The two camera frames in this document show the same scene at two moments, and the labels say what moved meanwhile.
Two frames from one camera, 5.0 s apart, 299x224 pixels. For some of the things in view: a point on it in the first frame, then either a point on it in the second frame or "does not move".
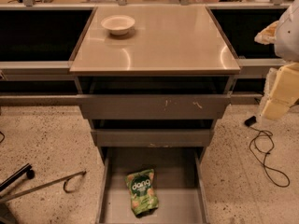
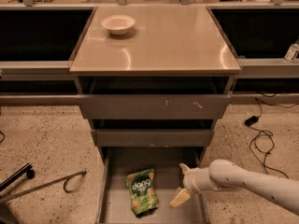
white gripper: x=289 y=37 to x=191 y=179
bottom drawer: x=179 y=180 does not move
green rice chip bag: x=142 y=191 does not move
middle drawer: x=152 y=133 does not move
